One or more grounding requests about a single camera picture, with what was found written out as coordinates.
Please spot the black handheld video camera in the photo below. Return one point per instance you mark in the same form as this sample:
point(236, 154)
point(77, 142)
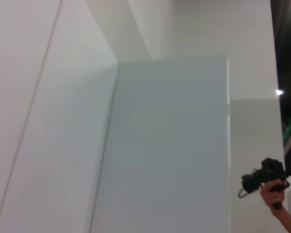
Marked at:
point(271, 170)

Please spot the person's bare hand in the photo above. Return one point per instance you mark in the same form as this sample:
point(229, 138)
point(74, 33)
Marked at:
point(266, 196)

